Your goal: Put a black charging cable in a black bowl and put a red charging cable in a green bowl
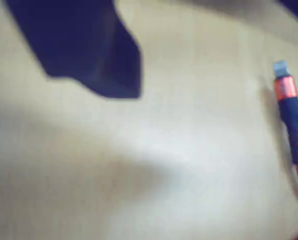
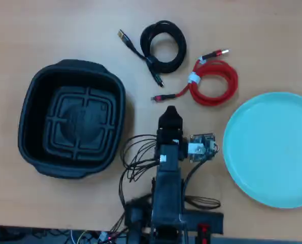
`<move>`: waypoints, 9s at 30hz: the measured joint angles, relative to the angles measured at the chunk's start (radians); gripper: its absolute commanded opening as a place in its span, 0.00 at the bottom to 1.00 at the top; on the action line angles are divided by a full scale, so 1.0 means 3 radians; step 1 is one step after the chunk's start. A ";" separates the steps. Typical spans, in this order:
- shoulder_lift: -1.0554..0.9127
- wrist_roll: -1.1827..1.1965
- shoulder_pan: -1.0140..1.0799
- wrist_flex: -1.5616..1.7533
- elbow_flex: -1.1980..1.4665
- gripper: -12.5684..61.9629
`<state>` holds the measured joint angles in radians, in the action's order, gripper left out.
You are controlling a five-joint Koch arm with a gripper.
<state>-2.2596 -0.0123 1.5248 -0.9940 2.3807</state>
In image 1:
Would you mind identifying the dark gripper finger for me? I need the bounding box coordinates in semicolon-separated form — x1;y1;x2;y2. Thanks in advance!
277;0;298;16
5;0;142;99

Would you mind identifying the red braided charging cable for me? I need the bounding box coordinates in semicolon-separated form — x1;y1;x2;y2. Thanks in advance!
272;59;298;240

